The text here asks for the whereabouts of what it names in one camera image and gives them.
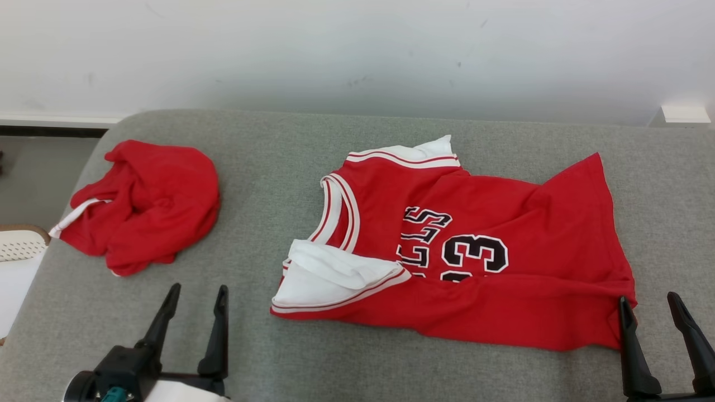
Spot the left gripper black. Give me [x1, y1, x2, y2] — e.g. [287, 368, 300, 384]
[63, 283, 230, 402]

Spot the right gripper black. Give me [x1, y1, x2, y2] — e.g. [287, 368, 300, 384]
[618, 291, 715, 402]

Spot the red basketball jersey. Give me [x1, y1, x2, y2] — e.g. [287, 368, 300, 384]
[49, 140, 221, 277]

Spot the red basketball jersey number 23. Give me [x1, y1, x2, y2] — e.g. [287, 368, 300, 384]
[270, 135, 637, 352]

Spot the grey fabric sofa seat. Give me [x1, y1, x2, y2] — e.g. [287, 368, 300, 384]
[0, 109, 715, 402]

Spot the white perforated laundry basket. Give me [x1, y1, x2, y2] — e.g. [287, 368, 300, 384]
[0, 224, 52, 346]

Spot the small white wall box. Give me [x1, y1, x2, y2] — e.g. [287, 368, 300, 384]
[661, 105, 712, 124]

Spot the white wall skirting board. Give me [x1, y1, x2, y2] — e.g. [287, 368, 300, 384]
[0, 113, 130, 128]

